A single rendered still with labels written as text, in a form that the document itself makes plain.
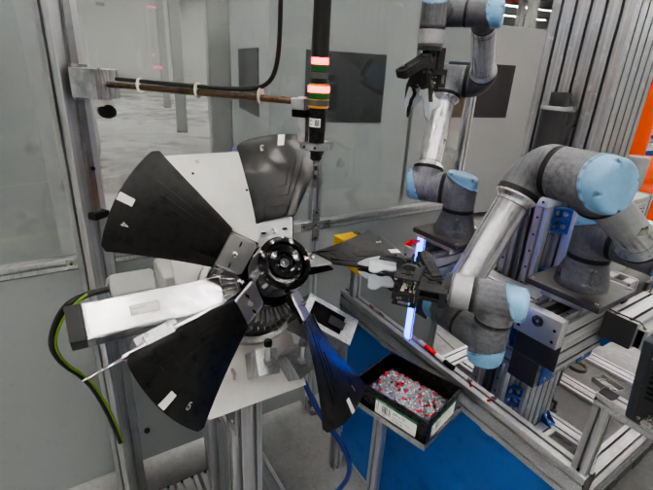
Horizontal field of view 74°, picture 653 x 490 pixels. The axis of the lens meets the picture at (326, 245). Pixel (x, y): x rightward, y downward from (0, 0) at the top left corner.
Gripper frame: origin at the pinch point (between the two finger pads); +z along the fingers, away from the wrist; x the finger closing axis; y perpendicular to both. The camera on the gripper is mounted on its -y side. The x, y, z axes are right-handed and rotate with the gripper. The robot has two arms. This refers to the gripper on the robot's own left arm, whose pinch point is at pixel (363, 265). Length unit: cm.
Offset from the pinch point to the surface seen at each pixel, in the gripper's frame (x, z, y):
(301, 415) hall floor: 124, 42, -53
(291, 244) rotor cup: -7.9, 13.7, 10.3
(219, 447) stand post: 80, 46, 5
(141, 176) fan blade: -23, 41, 21
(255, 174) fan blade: -17.0, 30.0, -3.8
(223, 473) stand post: 92, 45, 6
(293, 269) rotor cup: -4.0, 11.4, 13.8
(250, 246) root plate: -7.4, 21.7, 13.8
